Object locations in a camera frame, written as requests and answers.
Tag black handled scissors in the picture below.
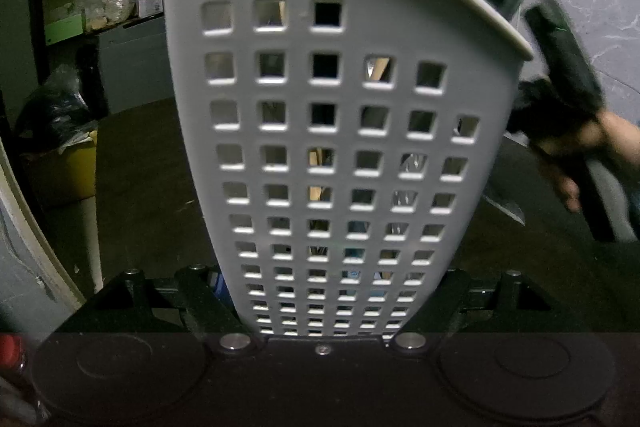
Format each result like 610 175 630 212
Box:
482 0 606 228

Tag white perforated utensil basket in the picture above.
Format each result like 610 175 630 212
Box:
164 0 533 338

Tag yellow bin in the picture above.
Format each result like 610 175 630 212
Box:
58 130 98 199

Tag red bottle cap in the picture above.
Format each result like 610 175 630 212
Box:
0 334 26 372

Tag grey cabinet box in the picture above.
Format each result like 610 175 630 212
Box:
98 15 174 114

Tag green box on shelf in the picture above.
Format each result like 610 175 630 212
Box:
44 13 85 46

